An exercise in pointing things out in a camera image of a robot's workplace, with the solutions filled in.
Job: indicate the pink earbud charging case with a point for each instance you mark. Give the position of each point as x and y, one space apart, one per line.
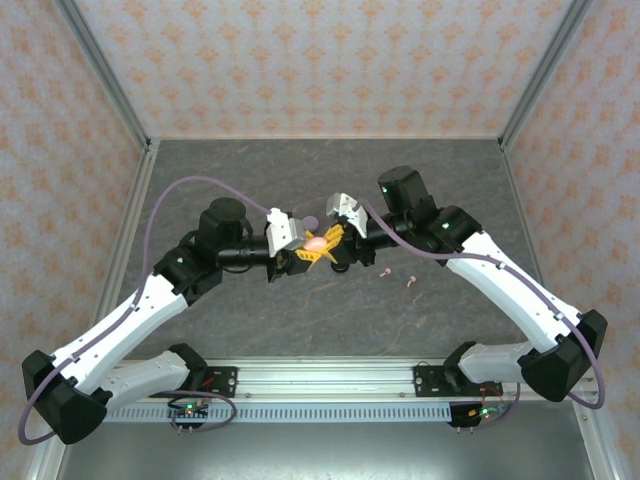
316 244

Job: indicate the purple earbud charging case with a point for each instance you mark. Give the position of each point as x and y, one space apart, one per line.
311 220

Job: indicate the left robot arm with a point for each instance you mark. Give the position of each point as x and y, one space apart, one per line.
120 330

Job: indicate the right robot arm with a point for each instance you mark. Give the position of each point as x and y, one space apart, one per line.
500 295

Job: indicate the controller board with LEDs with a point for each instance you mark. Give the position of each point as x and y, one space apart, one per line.
482 413
190 411

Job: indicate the aluminium side rail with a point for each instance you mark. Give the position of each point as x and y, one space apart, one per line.
148 165
521 200

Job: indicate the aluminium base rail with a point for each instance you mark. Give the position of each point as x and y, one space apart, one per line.
325 380

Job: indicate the aluminium corner post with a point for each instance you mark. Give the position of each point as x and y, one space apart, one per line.
543 75
106 75

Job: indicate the aluminium lower frame bar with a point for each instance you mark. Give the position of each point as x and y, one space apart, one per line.
45 467
595 440

